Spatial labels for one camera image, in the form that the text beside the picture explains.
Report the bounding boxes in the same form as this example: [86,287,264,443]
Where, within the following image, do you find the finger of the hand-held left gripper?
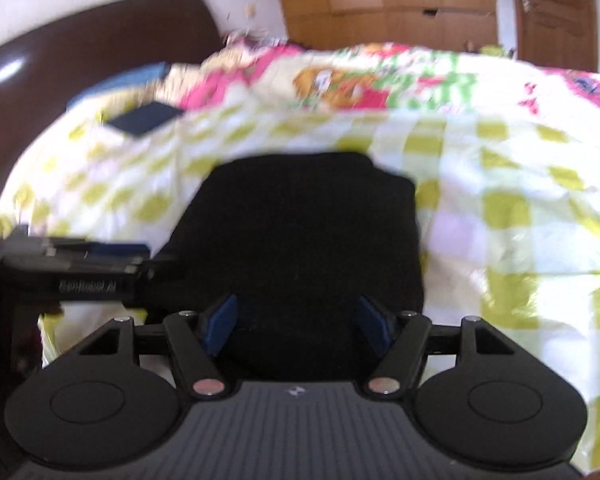
[44,236,152,262]
[132,254,182,282]

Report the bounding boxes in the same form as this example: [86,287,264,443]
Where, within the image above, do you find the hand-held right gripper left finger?
[77,294,240,402]

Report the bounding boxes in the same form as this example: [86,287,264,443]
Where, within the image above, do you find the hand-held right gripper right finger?
[356,294,519,402]

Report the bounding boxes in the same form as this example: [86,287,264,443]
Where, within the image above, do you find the black pants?
[152,152,427,382]

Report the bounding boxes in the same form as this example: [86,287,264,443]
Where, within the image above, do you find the dark blue flat cloth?
[104,101,187,139]

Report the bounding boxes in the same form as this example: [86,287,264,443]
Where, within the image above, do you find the blue pillow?
[67,62,172,112]

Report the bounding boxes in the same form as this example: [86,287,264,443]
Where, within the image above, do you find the checkered cartoon printed blanket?
[0,42,600,477]

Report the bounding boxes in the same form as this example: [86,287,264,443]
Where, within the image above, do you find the brown wooden headboard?
[0,0,227,241]

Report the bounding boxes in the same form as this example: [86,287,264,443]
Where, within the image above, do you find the wooden wardrobe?
[270,0,502,54]

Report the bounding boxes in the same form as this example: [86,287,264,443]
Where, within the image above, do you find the wooden door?
[509,0,600,74]

